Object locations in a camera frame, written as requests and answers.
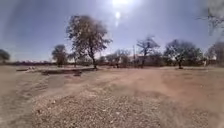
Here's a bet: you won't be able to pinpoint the low dark kerb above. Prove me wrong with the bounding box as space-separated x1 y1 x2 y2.
15 67 98 76

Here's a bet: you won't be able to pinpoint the bare branching tree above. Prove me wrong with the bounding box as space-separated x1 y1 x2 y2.
136 35 161 69

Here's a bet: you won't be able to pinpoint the thin distant pole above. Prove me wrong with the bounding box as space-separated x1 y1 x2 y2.
132 44 137 68

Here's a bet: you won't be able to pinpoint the brown dirt road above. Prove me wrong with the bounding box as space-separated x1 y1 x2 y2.
0 65 224 128

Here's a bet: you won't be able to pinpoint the small dark tree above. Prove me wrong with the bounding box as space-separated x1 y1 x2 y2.
0 48 11 64

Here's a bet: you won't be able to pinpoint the row of low trees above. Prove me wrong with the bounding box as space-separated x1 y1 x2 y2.
98 48 134 69

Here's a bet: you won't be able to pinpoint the large leafy tree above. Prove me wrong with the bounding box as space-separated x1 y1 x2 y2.
65 14 113 70

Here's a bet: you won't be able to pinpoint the small round tree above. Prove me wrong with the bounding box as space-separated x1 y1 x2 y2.
51 44 69 67

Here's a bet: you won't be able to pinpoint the wide dark tree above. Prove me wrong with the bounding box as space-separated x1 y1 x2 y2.
163 38 204 70

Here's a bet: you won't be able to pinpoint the bare overhanging tree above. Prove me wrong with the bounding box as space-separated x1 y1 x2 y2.
197 0 224 36

